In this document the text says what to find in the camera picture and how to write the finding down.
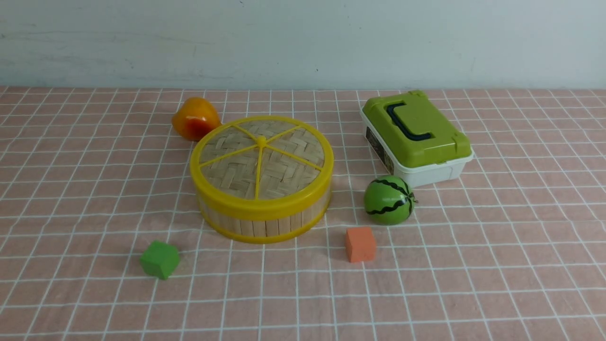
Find green toy watermelon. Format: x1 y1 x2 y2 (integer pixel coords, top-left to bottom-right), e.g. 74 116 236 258
364 175 418 226

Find green foam cube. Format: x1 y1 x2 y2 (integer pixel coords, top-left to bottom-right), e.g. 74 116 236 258
139 240 180 280

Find bamboo steamer basket yellow rims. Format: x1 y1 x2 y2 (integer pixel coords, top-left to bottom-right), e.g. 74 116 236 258
196 186 332 244

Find pink checkered tablecloth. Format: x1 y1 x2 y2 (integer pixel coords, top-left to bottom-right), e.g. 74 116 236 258
0 86 606 341

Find green white lidded box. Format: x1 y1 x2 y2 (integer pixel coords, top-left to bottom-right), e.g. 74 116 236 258
361 90 474 188

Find yellow woven steamer lid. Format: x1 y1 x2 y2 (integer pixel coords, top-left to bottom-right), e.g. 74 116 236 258
189 115 335 220

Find orange foam cube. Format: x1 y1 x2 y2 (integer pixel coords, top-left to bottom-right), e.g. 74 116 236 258
346 226 377 263

